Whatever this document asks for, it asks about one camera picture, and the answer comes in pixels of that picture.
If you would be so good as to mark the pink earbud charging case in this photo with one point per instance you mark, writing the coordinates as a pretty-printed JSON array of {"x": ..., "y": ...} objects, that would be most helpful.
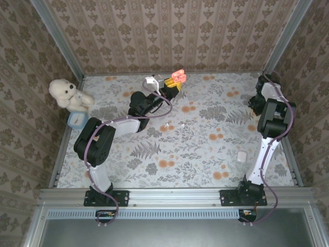
[{"x": 177, "y": 76}]

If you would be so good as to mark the white earbud charging case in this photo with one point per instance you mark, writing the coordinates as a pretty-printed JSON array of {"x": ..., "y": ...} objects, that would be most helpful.
[{"x": 241, "y": 156}]

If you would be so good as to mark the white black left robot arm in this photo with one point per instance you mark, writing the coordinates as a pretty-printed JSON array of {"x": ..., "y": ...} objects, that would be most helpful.
[{"x": 123, "y": 126}]

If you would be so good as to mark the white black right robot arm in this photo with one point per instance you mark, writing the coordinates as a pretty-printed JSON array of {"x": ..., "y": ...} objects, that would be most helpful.
[{"x": 272, "y": 118}]

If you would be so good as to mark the small blue square clock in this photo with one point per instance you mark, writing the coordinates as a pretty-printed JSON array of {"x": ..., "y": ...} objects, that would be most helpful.
[{"x": 77, "y": 119}]

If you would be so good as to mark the white plush dog toy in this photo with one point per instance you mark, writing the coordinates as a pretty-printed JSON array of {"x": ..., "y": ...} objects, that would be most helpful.
[{"x": 64, "y": 91}]

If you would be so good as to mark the small black controller board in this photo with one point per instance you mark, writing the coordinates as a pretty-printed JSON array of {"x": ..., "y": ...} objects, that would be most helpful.
[
  {"x": 105, "y": 214},
  {"x": 248, "y": 213}
]

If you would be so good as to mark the grey metal sheet panel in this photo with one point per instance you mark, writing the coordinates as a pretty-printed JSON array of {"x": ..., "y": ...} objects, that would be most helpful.
[{"x": 174, "y": 234}]

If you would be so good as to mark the aluminium table back rail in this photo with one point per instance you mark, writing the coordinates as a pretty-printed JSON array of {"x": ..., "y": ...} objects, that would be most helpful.
[{"x": 115, "y": 74}]

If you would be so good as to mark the aluminium frame post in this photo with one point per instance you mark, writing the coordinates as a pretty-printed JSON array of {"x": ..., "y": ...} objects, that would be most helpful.
[
  {"x": 285, "y": 38},
  {"x": 59, "y": 41}
]

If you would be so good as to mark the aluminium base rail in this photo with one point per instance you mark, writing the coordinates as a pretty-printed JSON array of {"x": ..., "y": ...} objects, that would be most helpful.
[{"x": 174, "y": 196}]

